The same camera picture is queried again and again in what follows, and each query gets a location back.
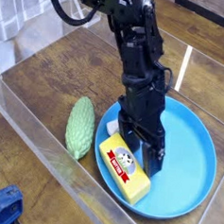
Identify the blue clamp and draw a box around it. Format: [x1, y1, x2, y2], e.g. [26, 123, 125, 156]
[0, 184, 24, 224]

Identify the green bitter gourd toy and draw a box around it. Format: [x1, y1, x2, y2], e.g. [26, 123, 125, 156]
[64, 96, 95, 160]

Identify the blue round tray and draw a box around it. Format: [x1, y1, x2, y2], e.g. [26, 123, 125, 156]
[95, 97, 216, 219]

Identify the yellow butter brick toy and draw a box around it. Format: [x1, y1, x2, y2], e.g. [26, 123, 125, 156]
[99, 133, 150, 204]

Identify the clear acrylic corner bracket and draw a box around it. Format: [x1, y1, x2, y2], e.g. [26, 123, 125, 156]
[71, 0, 103, 26]

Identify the black cable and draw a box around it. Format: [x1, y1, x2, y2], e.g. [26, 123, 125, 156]
[43, 0, 104, 28]

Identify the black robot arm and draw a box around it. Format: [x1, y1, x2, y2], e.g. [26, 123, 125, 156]
[80, 0, 167, 177]

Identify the grey checked cloth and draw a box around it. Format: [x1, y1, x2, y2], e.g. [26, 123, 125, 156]
[0, 0, 51, 43]

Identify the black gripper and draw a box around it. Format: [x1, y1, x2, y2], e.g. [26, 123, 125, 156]
[118, 75, 165, 177]

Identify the clear acrylic enclosure wall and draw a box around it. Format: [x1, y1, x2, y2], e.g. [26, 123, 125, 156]
[0, 0, 224, 224]

